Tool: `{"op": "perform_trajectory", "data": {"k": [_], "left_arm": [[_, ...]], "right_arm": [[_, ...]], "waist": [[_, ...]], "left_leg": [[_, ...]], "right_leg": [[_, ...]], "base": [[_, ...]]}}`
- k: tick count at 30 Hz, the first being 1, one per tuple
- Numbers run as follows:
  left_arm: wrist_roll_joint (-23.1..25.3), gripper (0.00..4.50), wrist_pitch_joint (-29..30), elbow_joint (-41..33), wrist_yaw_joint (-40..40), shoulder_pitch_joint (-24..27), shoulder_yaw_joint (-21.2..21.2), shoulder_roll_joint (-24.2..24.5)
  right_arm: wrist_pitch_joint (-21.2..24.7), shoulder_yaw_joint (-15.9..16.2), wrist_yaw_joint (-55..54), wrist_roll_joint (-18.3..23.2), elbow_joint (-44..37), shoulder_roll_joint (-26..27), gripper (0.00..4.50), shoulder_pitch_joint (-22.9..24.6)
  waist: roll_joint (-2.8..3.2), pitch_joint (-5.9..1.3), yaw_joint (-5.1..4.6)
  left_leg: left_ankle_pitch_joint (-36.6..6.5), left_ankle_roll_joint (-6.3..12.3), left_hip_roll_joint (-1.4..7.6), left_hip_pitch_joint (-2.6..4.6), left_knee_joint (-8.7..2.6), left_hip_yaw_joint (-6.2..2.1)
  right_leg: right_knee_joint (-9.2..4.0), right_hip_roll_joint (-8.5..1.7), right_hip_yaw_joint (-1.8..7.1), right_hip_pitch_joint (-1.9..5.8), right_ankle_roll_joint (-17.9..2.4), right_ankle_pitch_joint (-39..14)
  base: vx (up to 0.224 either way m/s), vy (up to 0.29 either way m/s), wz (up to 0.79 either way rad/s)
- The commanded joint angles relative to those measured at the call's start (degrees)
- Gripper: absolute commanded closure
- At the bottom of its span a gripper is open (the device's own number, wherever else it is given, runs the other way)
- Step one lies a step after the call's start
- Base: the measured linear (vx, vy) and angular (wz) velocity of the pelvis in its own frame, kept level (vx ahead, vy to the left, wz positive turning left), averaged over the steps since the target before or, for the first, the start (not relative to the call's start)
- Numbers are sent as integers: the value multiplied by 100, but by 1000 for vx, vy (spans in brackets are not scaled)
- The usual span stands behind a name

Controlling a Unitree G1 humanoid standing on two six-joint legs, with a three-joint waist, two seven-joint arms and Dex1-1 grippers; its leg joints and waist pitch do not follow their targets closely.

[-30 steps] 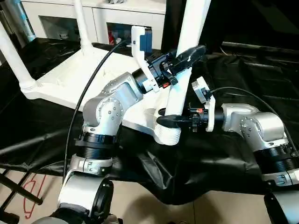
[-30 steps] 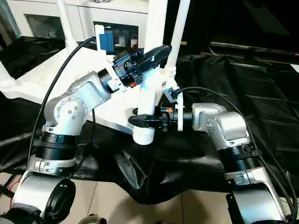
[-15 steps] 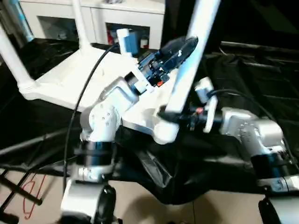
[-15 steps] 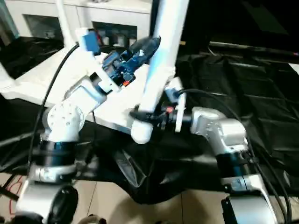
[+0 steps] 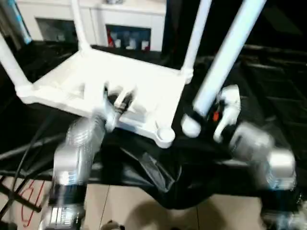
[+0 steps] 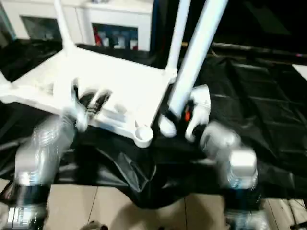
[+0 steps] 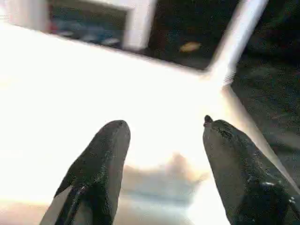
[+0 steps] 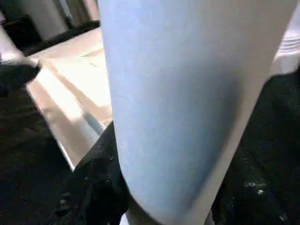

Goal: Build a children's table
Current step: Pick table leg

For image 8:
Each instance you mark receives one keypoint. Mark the black plastic mat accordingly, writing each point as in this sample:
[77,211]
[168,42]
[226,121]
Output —
[23,164]

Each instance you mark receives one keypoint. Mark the white plastic table top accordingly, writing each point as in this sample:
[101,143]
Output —
[75,84]

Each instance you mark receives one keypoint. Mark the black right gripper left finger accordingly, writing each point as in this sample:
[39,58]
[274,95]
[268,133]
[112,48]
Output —
[98,187]

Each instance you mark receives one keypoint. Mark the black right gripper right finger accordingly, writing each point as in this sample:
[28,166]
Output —
[262,192]

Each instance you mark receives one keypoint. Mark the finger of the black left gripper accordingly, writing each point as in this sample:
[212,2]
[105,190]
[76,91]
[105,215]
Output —
[18,77]

